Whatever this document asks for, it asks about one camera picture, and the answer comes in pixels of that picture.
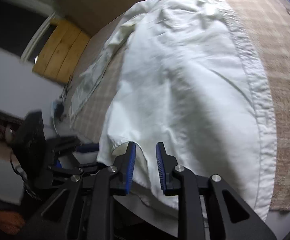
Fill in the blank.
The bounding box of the white shirt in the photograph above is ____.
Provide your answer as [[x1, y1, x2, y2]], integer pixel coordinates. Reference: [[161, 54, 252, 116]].
[[97, 0, 277, 219]]

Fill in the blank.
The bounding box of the white power strip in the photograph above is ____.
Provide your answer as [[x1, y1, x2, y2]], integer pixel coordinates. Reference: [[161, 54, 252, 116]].
[[50, 100, 65, 119]]

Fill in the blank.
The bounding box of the knotty pine wood panel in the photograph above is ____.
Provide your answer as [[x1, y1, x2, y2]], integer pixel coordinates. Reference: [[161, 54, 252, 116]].
[[32, 18, 91, 84]]

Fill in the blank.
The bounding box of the plaid beige rug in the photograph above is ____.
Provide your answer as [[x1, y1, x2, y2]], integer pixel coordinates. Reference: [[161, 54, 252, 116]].
[[65, 0, 290, 211]]

